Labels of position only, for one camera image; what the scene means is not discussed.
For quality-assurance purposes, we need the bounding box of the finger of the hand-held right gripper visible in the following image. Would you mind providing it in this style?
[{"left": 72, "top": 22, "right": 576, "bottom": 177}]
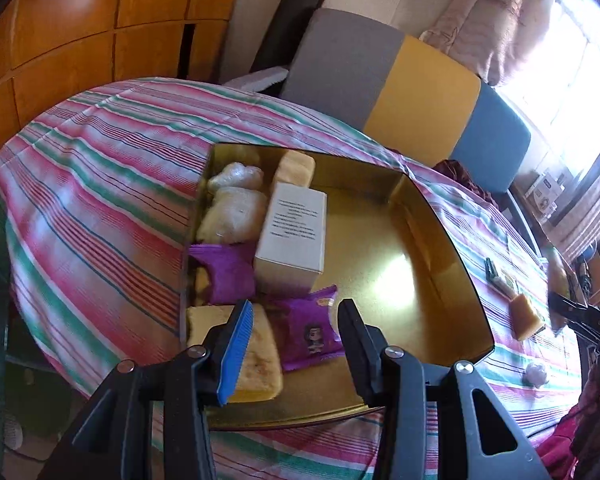
[{"left": 549, "top": 294, "right": 600, "bottom": 346}]

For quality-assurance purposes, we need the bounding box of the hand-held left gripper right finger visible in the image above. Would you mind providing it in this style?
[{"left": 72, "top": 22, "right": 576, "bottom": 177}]
[{"left": 337, "top": 299, "right": 551, "bottom": 480}]

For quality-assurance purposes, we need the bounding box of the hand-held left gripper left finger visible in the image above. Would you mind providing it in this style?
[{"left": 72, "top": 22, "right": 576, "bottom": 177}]
[{"left": 37, "top": 300, "right": 253, "bottom": 480}]

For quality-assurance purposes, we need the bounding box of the yellow bread cake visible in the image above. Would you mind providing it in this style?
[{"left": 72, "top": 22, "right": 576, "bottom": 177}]
[
  {"left": 270, "top": 151, "right": 317, "bottom": 201},
  {"left": 192, "top": 266, "right": 213, "bottom": 306},
  {"left": 187, "top": 305, "right": 284, "bottom": 405},
  {"left": 510, "top": 294, "right": 547, "bottom": 341}
]

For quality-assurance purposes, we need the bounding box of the purple snack packet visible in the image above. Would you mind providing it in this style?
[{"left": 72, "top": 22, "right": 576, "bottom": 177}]
[
  {"left": 272, "top": 285, "right": 343, "bottom": 373},
  {"left": 189, "top": 242, "right": 257, "bottom": 306}
]

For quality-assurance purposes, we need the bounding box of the gold tin box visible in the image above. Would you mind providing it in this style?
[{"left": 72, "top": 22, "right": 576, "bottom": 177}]
[{"left": 182, "top": 142, "right": 496, "bottom": 431}]

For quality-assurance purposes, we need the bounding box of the white cardboard box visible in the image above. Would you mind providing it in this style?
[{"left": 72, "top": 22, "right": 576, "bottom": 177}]
[{"left": 254, "top": 182, "right": 328, "bottom": 296}]

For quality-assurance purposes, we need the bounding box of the plastic white bun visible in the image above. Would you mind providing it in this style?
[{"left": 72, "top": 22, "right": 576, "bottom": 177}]
[
  {"left": 196, "top": 187, "right": 268, "bottom": 246},
  {"left": 207, "top": 161, "right": 265, "bottom": 193}
]

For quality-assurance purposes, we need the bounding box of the crumpled white wrapper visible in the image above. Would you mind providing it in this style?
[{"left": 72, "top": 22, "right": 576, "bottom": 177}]
[{"left": 525, "top": 362, "right": 551, "bottom": 388}]

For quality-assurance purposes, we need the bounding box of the magenta cloth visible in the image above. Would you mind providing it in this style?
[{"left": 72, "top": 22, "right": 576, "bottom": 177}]
[{"left": 535, "top": 400, "right": 600, "bottom": 480}]

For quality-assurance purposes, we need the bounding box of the white carton box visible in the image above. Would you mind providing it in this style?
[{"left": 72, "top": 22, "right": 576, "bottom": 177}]
[{"left": 525, "top": 170, "right": 566, "bottom": 216}]

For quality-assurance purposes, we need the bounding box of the maroon cloth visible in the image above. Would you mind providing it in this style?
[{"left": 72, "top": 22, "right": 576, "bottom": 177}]
[{"left": 432, "top": 159, "right": 501, "bottom": 206}]

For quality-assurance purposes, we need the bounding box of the striped tablecloth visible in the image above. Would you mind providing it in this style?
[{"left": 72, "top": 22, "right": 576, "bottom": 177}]
[{"left": 0, "top": 77, "right": 583, "bottom": 480}]

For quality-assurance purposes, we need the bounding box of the window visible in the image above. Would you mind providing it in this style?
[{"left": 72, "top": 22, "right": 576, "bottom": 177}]
[{"left": 495, "top": 0, "right": 600, "bottom": 171}]

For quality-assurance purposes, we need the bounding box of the grey yellow blue sofa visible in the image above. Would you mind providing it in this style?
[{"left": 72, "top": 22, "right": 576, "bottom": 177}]
[{"left": 280, "top": 8, "right": 531, "bottom": 193}]

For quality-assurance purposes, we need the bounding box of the white folded cloth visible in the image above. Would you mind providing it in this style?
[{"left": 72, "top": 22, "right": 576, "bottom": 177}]
[{"left": 222, "top": 67, "right": 288, "bottom": 93}]

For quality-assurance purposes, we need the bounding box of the pink patterned curtain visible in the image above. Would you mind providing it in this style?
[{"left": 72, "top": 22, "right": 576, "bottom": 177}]
[{"left": 420, "top": 0, "right": 556, "bottom": 86}]

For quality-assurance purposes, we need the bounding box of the black rolled mat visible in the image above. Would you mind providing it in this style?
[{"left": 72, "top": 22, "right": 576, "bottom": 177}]
[{"left": 250, "top": 0, "right": 326, "bottom": 73}]

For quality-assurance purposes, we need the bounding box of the wooden wardrobe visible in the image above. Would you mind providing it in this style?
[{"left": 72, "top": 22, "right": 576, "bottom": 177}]
[{"left": 0, "top": 0, "right": 248, "bottom": 131}]

